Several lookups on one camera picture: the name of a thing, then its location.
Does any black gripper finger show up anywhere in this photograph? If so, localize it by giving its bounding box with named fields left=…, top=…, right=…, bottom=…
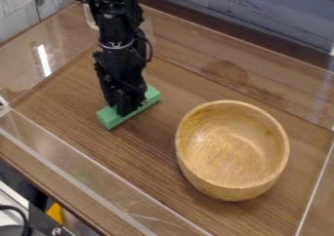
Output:
left=102, top=75, right=127, bottom=115
left=118, top=83, right=147, bottom=117

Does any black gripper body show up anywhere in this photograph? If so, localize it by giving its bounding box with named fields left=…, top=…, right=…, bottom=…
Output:
left=92, top=38, right=152, bottom=94

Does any green foam block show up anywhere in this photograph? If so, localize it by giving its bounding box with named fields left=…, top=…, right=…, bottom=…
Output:
left=96, top=86, right=160, bottom=130

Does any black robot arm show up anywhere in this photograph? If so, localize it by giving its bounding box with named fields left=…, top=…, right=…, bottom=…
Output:
left=79, top=0, right=152, bottom=116

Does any brown wooden bowl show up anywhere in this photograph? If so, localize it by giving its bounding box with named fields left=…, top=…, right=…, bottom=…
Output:
left=175, top=100, right=291, bottom=202

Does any black and yellow base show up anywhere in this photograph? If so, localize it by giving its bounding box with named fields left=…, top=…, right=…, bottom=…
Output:
left=28, top=197, right=82, bottom=236

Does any clear acrylic corner bracket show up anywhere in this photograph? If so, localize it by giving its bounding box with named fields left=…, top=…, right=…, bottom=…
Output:
left=83, top=4, right=99, bottom=31

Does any clear acrylic front wall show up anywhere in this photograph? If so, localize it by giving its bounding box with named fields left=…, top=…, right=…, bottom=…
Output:
left=0, top=99, right=211, bottom=236

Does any black cable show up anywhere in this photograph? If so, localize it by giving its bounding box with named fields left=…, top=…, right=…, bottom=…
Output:
left=0, top=204, right=31, bottom=236

